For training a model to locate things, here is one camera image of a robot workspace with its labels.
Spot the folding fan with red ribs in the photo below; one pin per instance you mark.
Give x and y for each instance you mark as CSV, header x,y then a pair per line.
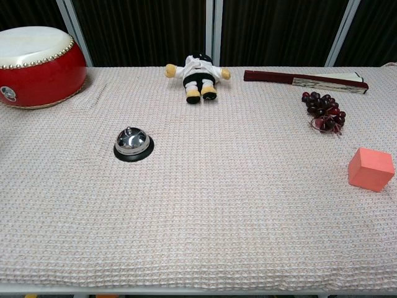
x,y
322,81

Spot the bunch of dark red grapes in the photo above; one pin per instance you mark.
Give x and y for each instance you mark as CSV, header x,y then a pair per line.
x,y
322,107

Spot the black ribbed partition panel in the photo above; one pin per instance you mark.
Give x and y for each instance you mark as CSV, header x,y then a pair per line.
x,y
142,31
378,31
279,31
28,14

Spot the red drum with white skin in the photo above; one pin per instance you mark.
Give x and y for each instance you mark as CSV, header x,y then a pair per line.
x,y
43,77

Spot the pink waffle weave tablecloth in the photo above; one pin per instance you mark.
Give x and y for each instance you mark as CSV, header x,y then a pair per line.
x,y
217,211

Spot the white metal frame post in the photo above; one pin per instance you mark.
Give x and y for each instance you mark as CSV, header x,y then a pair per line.
x,y
76,34
214,31
342,34

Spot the plush doll in white shirt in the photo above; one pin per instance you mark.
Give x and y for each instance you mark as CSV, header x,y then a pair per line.
x,y
198,73

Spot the chrome call bell black base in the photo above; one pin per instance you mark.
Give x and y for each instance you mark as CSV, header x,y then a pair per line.
x,y
131,144

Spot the salmon pink cube block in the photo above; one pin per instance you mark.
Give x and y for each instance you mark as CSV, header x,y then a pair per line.
x,y
369,170

